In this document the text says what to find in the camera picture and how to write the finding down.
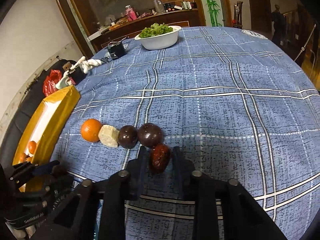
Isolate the pink bottle on cabinet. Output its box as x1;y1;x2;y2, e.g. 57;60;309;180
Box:
125;5;137;22

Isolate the beige cake piece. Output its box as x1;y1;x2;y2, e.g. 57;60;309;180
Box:
98;125;119;147

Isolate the dark purple plum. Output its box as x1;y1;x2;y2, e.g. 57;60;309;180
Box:
138;122;164;148
118;125;138;149

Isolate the red plastic bag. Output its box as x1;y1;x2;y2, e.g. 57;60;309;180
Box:
42;69;62;97

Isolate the white bowl of greens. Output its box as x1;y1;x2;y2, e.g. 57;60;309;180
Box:
135;25;182;50

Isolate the orange fruit in box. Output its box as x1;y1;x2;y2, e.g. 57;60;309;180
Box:
28;141;37;154

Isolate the wooden sideboard cabinet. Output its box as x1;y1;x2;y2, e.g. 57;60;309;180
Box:
91;9;204;52

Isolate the mop with round base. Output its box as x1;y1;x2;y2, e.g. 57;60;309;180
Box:
294;24;316;62

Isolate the white plush toy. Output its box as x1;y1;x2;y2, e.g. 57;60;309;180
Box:
55;56;103;90

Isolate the small orange tangerine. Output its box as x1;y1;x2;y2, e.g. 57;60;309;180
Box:
80;119;103;142

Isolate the black small device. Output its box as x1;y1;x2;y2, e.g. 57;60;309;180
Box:
107;41;126;60

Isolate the blue plaid tablecloth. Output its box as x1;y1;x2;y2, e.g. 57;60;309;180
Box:
52;27;319;239

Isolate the black sofa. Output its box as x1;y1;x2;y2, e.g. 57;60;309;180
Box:
1;59;76;167

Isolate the dark wooden chair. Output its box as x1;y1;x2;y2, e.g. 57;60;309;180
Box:
232;1;243;29

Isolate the yellow cardboard box tray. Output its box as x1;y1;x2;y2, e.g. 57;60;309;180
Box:
11;84;81;193

